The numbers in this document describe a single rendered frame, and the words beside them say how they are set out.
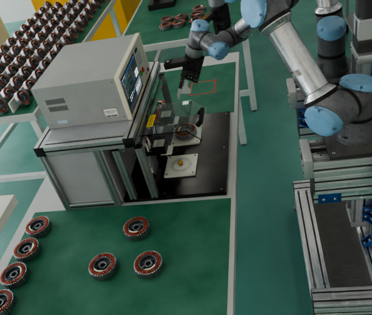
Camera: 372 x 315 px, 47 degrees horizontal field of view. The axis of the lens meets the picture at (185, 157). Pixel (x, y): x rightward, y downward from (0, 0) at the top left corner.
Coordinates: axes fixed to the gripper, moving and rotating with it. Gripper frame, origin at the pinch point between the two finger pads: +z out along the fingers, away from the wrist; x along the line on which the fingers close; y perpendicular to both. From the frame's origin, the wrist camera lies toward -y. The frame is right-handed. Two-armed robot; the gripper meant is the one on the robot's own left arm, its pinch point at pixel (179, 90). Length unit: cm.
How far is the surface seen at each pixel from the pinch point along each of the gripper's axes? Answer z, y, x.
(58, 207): 54, -41, -42
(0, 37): 187, -236, 288
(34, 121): 89, -92, 50
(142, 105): 1.5, -13.6, -16.7
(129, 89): -6.9, -20.1, -18.8
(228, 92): 25, 28, 49
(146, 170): 16.5, -4.5, -39.8
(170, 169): 29.2, 5.4, -22.8
